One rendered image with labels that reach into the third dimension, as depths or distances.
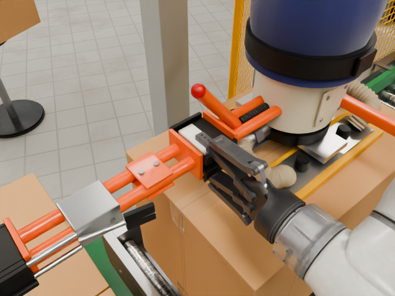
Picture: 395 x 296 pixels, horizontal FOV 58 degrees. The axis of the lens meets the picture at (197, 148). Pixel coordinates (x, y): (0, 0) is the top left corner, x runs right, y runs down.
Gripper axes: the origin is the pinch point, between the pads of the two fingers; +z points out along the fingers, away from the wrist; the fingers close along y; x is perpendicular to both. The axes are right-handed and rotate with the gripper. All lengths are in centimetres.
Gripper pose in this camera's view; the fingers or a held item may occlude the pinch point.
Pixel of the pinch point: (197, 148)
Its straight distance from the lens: 61.1
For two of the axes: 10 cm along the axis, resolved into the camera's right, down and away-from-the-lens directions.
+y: 0.0, 7.2, 6.9
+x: 7.7, -4.4, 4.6
